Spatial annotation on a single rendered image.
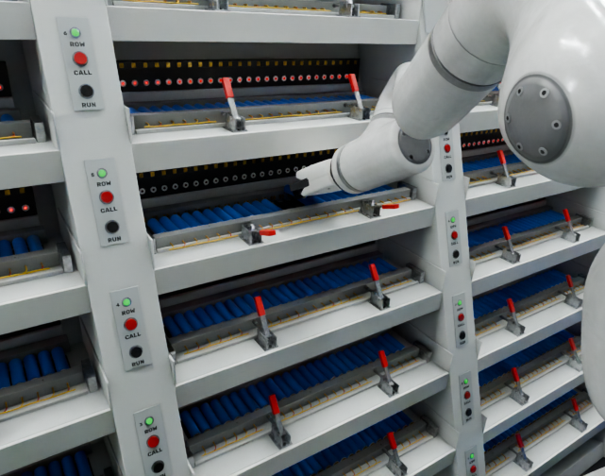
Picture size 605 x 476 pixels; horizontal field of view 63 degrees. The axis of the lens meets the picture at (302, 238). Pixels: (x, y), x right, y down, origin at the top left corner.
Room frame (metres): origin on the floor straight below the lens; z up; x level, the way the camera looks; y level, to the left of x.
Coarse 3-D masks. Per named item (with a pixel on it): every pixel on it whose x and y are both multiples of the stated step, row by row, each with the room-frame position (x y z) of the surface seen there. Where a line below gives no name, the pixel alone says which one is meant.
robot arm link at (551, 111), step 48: (480, 0) 0.44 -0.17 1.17; (528, 0) 0.37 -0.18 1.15; (576, 0) 0.30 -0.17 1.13; (480, 48) 0.46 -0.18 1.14; (528, 48) 0.31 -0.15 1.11; (576, 48) 0.28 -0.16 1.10; (528, 96) 0.30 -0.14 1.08; (576, 96) 0.27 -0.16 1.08; (528, 144) 0.30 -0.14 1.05; (576, 144) 0.28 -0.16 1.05
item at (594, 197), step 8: (568, 192) 1.51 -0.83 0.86; (576, 192) 1.49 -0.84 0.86; (584, 192) 1.47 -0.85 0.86; (592, 192) 1.45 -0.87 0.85; (600, 192) 1.43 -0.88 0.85; (568, 200) 1.51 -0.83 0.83; (576, 200) 1.49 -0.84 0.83; (584, 200) 1.47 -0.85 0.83; (592, 200) 1.45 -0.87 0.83; (600, 200) 1.43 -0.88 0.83; (592, 208) 1.45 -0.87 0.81; (600, 208) 1.43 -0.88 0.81; (584, 256) 1.47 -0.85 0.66; (592, 256) 1.46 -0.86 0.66; (584, 264) 1.48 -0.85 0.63; (600, 432) 1.45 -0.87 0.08; (600, 440) 1.45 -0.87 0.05
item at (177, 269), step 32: (192, 192) 0.95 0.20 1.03; (224, 192) 0.99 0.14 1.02; (416, 192) 1.09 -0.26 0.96; (320, 224) 0.93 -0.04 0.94; (352, 224) 0.94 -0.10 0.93; (384, 224) 0.98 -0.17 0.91; (416, 224) 1.03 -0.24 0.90; (160, 256) 0.78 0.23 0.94; (192, 256) 0.78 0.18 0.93; (224, 256) 0.80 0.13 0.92; (256, 256) 0.83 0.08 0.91; (288, 256) 0.87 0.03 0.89; (160, 288) 0.75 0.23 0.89
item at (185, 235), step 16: (384, 192) 1.05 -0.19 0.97; (400, 192) 1.06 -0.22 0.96; (304, 208) 0.94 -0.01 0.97; (320, 208) 0.95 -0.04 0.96; (336, 208) 0.98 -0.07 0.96; (352, 208) 0.98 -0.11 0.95; (208, 224) 0.85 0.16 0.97; (224, 224) 0.85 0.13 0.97; (240, 224) 0.86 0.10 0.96; (256, 224) 0.88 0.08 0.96; (272, 224) 0.90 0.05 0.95; (160, 240) 0.79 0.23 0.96; (176, 240) 0.81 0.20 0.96; (192, 240) 0.82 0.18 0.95; (208, 240) 0.82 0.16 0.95
